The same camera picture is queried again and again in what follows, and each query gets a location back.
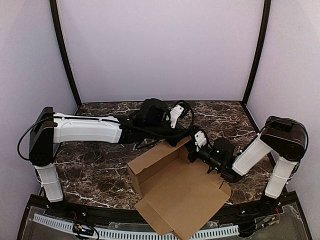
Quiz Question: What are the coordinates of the right black frame post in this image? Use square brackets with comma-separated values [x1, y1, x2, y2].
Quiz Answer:
[242, 0, 272, 106]

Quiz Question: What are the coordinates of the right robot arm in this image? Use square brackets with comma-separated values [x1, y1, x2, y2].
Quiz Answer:
[186, 116, 309, 202]

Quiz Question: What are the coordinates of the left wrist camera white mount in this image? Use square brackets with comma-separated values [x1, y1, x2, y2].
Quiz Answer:
[167, 100, 195, 129]

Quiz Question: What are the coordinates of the left black frame post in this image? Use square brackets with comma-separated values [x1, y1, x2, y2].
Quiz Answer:
[49, 0, 82, 108]

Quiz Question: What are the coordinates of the small electronics board left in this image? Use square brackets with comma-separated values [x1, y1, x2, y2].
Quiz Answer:
[72, 223, 95, 236]

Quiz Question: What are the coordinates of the brown cardboard box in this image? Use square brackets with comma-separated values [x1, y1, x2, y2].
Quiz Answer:
[127, 137, 231, 240]

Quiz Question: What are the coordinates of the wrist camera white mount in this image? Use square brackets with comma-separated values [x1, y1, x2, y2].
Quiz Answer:
[194, 130, 208, 148]
[167, 100, 195, 129]

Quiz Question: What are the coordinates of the black front rail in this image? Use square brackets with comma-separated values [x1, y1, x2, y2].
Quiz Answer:
[27, 191, 305, 231]

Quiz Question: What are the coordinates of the small electronics board right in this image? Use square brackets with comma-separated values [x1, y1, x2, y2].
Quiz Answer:
[260, 217, 280, 228]

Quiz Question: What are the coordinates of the black frame post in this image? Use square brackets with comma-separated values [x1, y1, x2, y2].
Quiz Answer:
[49, 0, 82, 108]
[242, 0, 272, 106]

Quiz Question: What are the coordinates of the small electronics board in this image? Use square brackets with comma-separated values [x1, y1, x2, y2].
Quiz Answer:
[260, 217, 280, 228]
[72, 223, 95, 236]

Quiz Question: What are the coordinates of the white slotted cable duct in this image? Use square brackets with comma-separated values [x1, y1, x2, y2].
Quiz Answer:
[32, 213, 239, 240]

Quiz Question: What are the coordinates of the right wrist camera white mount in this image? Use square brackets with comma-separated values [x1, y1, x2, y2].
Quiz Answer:
[194, 130, 208, 148]

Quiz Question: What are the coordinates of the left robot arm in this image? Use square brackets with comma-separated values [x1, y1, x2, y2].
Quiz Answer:
[18, 98, 195, 203]

